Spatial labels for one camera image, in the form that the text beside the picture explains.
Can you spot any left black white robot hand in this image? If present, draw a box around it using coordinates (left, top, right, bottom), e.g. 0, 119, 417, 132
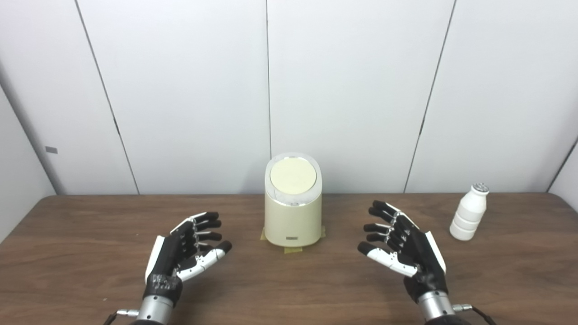
144, 211, 233, 307

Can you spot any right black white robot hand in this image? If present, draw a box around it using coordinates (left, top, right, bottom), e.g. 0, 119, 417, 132
358, 200, 448, 304

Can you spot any small white plastic bottle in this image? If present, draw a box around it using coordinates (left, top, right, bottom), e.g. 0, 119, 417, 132
449, 183, 490, 241

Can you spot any round cream bin lid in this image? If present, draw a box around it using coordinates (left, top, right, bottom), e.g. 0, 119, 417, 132
270, 157, 317, 195

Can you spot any cream-colored cylindrical bin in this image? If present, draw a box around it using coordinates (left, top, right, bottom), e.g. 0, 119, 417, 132
264, 153, 323, 248

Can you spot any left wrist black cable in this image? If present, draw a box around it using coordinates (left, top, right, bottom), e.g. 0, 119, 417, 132
103, 309, 139, 325

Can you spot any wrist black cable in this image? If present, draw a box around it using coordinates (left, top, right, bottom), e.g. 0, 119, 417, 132
103, 309, 139, 325
453, 304, 497, 325

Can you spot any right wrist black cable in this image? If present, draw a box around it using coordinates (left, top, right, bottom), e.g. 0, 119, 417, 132
453, 304, 497, 325

